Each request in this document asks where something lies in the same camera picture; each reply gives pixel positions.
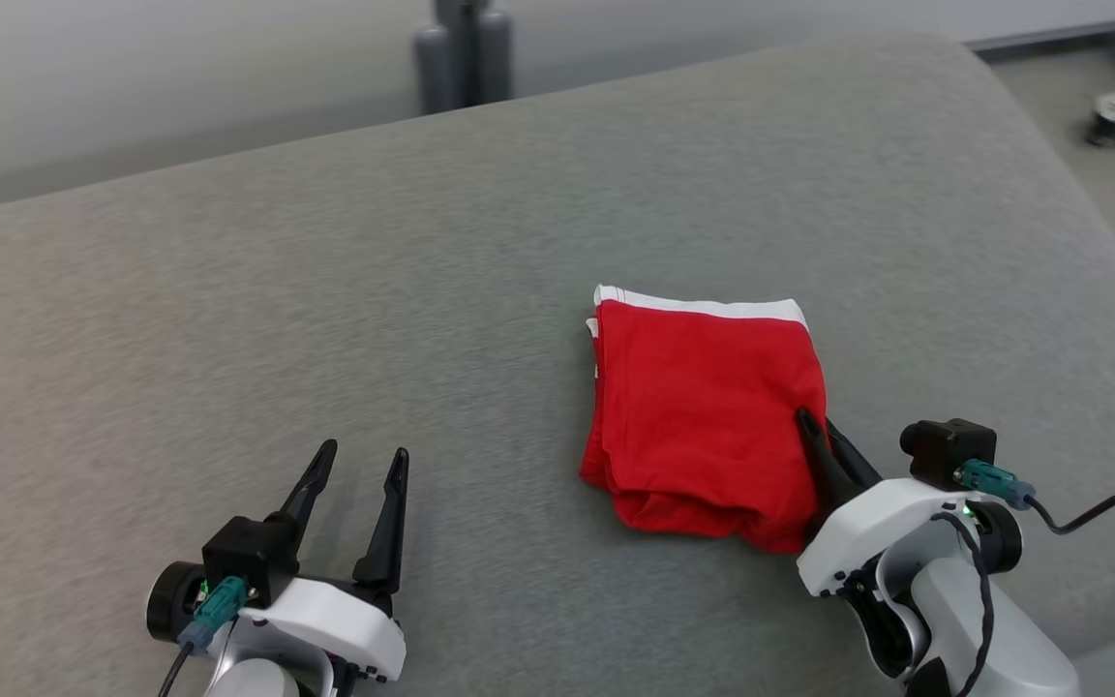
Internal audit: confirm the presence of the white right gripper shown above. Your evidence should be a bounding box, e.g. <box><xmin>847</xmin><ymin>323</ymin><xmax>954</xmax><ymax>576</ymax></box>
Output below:
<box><xmin>795</xmin><ymin>406</ymin><xmax>1025</xmax><ymax>683</ymax></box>

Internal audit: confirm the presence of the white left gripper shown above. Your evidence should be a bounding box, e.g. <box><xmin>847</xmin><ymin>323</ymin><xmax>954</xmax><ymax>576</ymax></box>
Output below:
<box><xmin>145</xmin><ymin>439</ymin><xmax>411</xmax><ymax>684</ymax></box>

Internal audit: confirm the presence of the red and white garment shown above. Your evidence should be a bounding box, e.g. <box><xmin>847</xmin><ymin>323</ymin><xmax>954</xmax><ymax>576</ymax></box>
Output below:
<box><xmin>578</xmin><ymin>283</ymin><xmax>830</xmax><ymax>556</ymax></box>

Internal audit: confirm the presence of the right teal plug black cable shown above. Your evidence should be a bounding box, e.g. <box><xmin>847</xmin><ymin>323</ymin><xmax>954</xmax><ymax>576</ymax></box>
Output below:
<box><xmin>954</xmin><ymin>459</ymin><xmax>1115</xmax><ymax>535</ymax></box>

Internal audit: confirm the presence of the teal plug black cable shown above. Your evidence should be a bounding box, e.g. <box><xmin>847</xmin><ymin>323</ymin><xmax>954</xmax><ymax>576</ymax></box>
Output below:
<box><xmin>954</xmin><ymin>459</ymin><xmax>1115</xmax><ymax>535</ymax></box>
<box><xmin>158</xmin><ymin>575</ymin><xmax>251</xmax><ymax>697</ymax></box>

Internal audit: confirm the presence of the left teal plug black cable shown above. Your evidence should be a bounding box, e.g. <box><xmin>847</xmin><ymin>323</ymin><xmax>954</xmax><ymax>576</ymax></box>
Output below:
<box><xmin>158</xmin><ymin>575</ymin><xmax>251</xmax><ymax>697</ymax></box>

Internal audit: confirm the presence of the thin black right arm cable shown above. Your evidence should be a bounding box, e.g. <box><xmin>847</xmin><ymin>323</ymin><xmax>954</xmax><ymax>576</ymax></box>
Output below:
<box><xmin>930</xmin><ymin>511</ymin><xmax>996</xmax><ymax>697</ymax></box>

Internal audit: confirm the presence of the grey wall partition post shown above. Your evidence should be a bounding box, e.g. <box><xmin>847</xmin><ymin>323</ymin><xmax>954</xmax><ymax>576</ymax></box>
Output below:
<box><xmin>411</xmin><ymin>0</ymin><xmax>516</xmax><ymax>116</ymax></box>

